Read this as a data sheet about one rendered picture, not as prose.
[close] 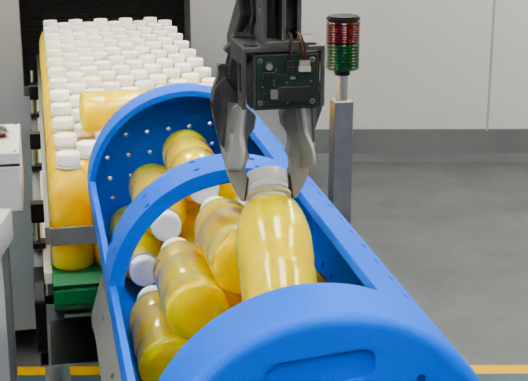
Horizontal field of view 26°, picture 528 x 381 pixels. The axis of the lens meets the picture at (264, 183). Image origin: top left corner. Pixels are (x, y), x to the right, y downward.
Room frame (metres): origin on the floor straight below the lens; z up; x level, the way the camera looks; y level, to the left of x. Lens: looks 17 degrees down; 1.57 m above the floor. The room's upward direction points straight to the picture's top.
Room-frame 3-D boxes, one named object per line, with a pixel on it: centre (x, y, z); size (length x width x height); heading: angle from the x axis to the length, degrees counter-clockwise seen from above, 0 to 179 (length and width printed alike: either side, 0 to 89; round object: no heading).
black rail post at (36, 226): (1.87, 0.39, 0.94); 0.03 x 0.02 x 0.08; 11
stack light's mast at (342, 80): (2.14, -0.15, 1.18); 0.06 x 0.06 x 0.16
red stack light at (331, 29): (2.14, -0.15, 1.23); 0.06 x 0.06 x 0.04
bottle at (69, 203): (1.77, 0.32, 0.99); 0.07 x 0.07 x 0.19
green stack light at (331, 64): (2.14, -0.15, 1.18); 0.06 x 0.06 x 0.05
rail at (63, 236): (1.77, 0.15, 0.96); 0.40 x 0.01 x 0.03; 101
